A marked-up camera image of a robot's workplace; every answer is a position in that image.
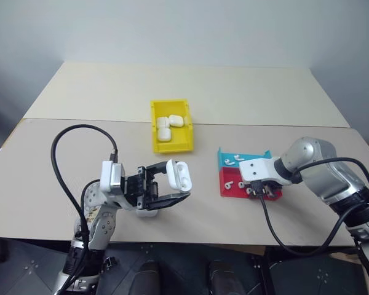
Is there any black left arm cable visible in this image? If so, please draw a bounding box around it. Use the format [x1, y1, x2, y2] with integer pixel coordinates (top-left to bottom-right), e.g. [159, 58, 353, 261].
[50, 124, 119, 295]

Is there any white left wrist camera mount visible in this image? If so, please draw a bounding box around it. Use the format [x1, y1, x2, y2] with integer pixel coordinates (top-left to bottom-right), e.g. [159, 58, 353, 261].
[99, 160, 125, 195]

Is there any red plastic tray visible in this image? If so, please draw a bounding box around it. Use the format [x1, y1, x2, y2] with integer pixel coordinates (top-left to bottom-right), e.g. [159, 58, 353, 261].
[218, 165, 284, 201]

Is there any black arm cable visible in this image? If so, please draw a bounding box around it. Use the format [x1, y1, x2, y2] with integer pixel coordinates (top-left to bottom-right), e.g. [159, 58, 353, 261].
[290, 157, 369, 199]
[50, 124, 119, 295]

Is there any yellow plastic bin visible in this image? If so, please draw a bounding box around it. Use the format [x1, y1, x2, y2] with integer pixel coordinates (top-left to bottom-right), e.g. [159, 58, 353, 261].
[149, 98, 196, 154]

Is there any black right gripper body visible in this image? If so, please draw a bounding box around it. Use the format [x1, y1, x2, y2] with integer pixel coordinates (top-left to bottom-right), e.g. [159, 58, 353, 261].
[248, 180, 281, 194]

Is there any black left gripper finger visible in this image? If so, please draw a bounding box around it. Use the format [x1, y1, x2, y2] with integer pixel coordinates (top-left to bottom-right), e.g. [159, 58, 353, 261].
[148, 192, 192, 211]
[145, 160, 169, 179]

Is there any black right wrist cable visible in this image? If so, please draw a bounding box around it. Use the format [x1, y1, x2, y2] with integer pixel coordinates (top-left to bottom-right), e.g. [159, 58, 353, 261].
[252, 181, 369, 256]

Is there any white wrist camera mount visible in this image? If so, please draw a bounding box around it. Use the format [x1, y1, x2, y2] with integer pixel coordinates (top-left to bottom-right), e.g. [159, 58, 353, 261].
[99, 160, 125, 195]
[239, 157, 281, 186]

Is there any white earbud case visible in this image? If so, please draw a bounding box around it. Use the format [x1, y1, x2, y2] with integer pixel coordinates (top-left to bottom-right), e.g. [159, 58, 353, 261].
[165, 158, 193, 194]
[167, 114, 186, 128]
[155, 116, 171, 130]
[136, 208, 159, 219]
[156, 127, 173, 143]

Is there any teal plastic tray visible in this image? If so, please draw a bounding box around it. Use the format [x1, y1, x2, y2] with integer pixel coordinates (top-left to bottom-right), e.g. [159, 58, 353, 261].
[216, 147, 272, 169]

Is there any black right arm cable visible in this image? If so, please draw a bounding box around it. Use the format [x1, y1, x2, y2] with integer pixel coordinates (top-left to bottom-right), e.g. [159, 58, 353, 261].
[290, 157, 369, 199]

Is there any closed white earbud case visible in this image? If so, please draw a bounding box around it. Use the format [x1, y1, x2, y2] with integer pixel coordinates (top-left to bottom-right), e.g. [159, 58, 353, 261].
[136, 208, 159, 219]
[167, 114, 186, 128]
[156, 127, 173, 143]
[155, 116, 171, 130]

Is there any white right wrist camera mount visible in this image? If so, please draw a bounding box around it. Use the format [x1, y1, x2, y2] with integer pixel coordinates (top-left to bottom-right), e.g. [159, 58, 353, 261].
[239, 157, 281, 186]

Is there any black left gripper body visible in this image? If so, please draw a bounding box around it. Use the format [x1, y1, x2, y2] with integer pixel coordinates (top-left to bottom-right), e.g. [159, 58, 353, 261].
[122, 165, 160, 212]

